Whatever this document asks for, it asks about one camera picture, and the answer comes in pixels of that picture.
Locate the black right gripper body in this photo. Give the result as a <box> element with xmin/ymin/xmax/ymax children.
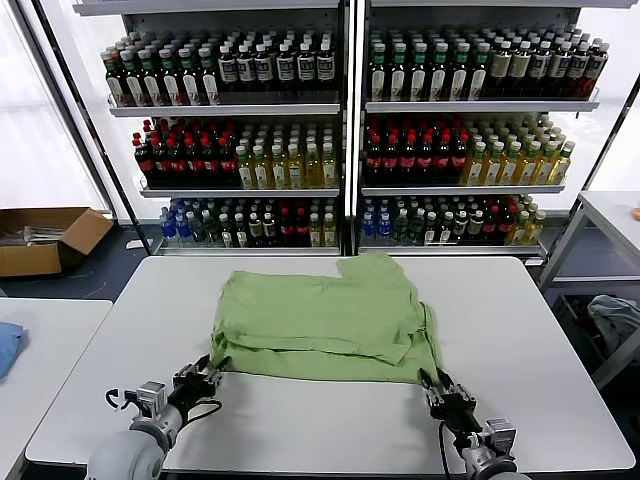
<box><xmin>424</xmin><ymin>381</ymin><xmax>485</xmax><ymax>437</ymax></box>

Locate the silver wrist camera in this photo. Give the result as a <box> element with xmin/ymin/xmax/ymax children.
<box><xmin>132</xmin><ymin>380</ymin><xmax>167</xmax><ymax>419</ymax></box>
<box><xmin>482</xmin><ymin>418</ymin><xmax>517</xmax><ymax>454</ymax></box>

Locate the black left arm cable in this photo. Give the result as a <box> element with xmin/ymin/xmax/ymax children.
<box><xmin>184</xmin><ymin>398</ymin><xmax>224</xmax><ymax>426</ymax></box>

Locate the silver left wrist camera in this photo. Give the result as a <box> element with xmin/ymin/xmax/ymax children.
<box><xmin>132</xmin><ymin>380</ymin><xmax>167</xmax><ymax>419</ymax></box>

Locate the grey window mullion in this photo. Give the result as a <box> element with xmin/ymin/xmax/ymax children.
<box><xmin>12</xmin><ymin>0</ymin><xmax>119</xmax><ymax>221</ymax></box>

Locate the blue folded cloth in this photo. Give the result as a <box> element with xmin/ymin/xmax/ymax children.
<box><xmin>0</xmin><ymin>320</ymin><xmax>27</xmax><ymax>381</ymax></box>

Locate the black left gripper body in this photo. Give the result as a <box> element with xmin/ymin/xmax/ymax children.
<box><xmin>168</xmin><ymin>363</ymin><xmax>225</xmax><ymax>414</ymax></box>

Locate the large plain green t-shirt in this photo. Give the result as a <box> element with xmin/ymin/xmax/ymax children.
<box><xmin>208</xmin><ymin>251</ymin><xmax>446</xmax><ymax>386</ymax></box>

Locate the dark drink bottle beige label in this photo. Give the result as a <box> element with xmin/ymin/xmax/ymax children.
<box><xmin>509</xmin><ymin>40</ymin><xmax>532</xmax><ymax>99</ymax></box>
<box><xmin>489</xmin><ymin>40</ymin><xmax>512</xmax><ymax>99</ymax></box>

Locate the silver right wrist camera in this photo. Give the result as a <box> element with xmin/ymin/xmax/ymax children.
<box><xmin>482</xmin><ymin>418</ymin><xmax>517</xmax><ymax>454</ymax></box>

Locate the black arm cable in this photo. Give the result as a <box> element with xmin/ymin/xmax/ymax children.
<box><xmin>437</xmin><ymin>419</ymin><xmax>451</xmax><ymax>480</ymax></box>
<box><xmin>184</xmin><ymin>398</ymin><xmax>224</xmax><ymax>426</ymax></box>

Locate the white side table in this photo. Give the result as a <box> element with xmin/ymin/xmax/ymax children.
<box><xmin>0</xmin><ymin>297</ymin><xmax>115</xmax><ymax>480</ymax></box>

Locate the light blue garment pile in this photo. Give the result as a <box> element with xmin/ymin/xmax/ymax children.
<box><xmin>587</xmin><ymin>293</ymin><xmax>640</xmax><ymax>359</ymax></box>

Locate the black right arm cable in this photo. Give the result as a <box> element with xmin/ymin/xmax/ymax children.
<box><xmin>437</xmin><ymin>419</ymin><xmax>451</xmax><ymax>480</ymax></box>

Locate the dark drink bottle white label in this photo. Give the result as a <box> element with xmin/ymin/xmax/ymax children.
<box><xmin>254</xmin><ymin>43</ymin><xmax>275</xmax><ymax>94</ymax></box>
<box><xmin>276</xmin><ymin>43</ymin><xmax>297</xmax><ymax>94</ymax></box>
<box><xmin>236</xmin><ymin>43</ymin><xmax>257</xmax><ymax>94</ymax></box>
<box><xmin>567</xmin><ymin>40</ymin><xmax>590</xmax><ymax>99</ymax></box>
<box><xmin>529</xmin><ymin>40</ymin><xmax>550</xmax><ymax>99</ymax></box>
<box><xmin>548</xmin><ymin>40</ymin><xmax>570</xmax><ymax>99</ymax></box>
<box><xmin>295</xmin><ymin>42</ymin><xmax>316</xmax><ymax>94</ymax></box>
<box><xmin>315</xmin><ymin>42</ymin><xmax>336</xmax><ymax>94</ymax></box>
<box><xmin>218</xmin><ymin>43</ymin><xmax>239</xmax><ymax>94</ymax></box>
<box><xmin>585</xmin><ymin>42</ymin><xmax>610</xmax><ymax>99</ymax></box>

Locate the metal parts bundle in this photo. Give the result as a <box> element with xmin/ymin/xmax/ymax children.
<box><xmin>0</xmin><ymin>224</ymin><xmax>69</xmax><ymax>249</ymax></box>

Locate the dark tea bottle green cap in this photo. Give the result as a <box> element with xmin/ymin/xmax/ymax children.
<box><xmin>368</xmin><ymin>42</ymin><xmax>390</xmax><ymax>103</ymax></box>
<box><xmin>468</xmin><ymin>42</ymin><xmax>490</xmax><ymax>103</ymax></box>
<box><xmin>103</xmin><ymin>49</ymin><xmax>126</xmax><ymax>107</ymax></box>
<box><xmin>160</xmin><ymin>47</ymin><xmax>184</xmax><ymax>106</ymax></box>
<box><xmin>122</xmin><ymin>48</ymin><xmax>146</xmax><ymax>107</ymax></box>
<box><xmin>141</xmin><ymin>48</ymin><xmax>165</xmax><ymax>107</ymax></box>
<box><xmin>179</xmin><ymin>47</ymin><xmax>203</xmax><ymax>106</ymax></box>
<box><xmin>408</xmin><ymin>42</ymin><xmax>430</xmax><ymax>103</ymax></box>
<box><xmin>388</xmin><ymin>42</ymin><xmax>410</xmax><ymax>103</ymax></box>
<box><xmin>198</xmin><ymin>46</ymin><xmax>221</xmax><ymax>106</ymax></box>
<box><xmin>448</xmin><ymin>42</ymin><xmax>470</xmax><ymax>103</ymax></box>
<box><xmin>428</xmin><ymin>42</ymin><xmax>450</xmax><ymax>103</ymax></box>

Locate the brown cardboard box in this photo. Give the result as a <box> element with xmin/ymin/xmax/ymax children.
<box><xmin>0</xmin><ymin>206</ymin><xmax>115</xmax><ymax>278</ymax></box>

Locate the black slanted window pole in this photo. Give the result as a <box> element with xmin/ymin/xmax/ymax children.
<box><xmin>34</xmin><ymin>0</ymin><xmax>155</xmax><ymax>255</ymax></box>
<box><xmin>542</xmin><ymin>74</ymin><xmax>640</xmax><ymax>274</ymax></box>

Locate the grey frame table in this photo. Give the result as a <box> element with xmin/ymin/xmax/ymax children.
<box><xmin>538</xmin><ymin>189</ymin><xmax>640</xmax><ymax>390</ymax></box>

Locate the grey metal shelf rack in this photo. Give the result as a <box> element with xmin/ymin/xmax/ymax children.
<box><xmin>72</xmin><ymin>0</ymin><xmax>351</xmax><ymax>257</ymax></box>
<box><xmin>352</xmin><ymin>0</ymin><xmax>601</xmax><ymax>257</ymax></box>

